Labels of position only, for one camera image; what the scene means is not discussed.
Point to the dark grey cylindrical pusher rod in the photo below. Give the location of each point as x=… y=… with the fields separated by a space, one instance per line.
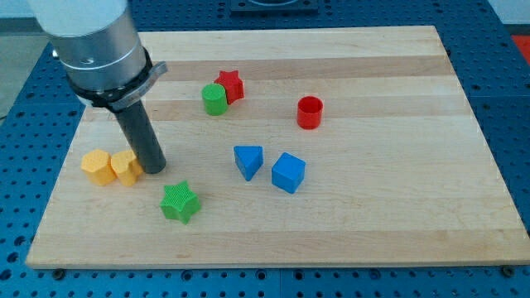
x=141 y=137

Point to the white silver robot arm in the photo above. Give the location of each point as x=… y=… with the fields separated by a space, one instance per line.
x=106 y=65

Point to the yellow heart block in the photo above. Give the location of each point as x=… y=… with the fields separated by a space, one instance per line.
x=126 y=167

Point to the yellow hexagon block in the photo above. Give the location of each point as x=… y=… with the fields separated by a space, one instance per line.
x=96 y=165

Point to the green cylinder block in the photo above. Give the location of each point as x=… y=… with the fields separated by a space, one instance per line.
x=214 y=99

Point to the green star block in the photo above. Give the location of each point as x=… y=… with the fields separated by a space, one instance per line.
x=179 y=202

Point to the red star block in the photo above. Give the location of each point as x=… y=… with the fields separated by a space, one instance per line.
x=232 y=84

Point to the blue triangle block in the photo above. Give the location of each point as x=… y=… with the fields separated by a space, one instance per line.
x=249 y=160

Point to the blue cube block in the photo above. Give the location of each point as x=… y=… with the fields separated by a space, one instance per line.
x=288 y=172

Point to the red cylinder block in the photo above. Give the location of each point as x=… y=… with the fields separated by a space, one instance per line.
x=309 y=112

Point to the wooden board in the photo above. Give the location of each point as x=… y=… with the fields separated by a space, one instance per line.
x=398 y=174

